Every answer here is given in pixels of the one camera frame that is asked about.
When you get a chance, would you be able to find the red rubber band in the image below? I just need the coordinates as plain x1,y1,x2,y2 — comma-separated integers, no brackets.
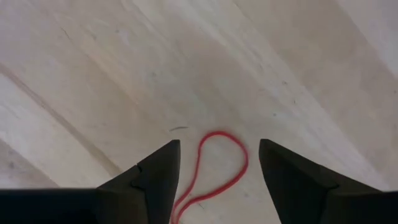
170,130,250,224

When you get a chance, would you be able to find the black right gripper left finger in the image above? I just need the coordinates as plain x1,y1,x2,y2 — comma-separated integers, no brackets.
0,139,182,224

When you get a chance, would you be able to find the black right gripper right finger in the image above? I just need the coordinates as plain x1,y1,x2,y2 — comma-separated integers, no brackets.
259,138,398,224

